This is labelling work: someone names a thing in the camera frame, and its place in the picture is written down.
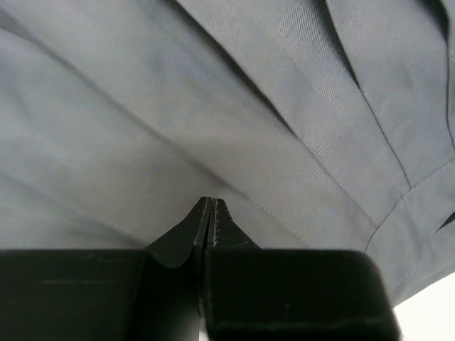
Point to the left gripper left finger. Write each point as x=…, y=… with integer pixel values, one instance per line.
x=106, y=294

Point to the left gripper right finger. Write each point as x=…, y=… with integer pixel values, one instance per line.
x=251, y=293

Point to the grey skirt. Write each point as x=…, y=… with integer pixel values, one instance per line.
x=322, y=124

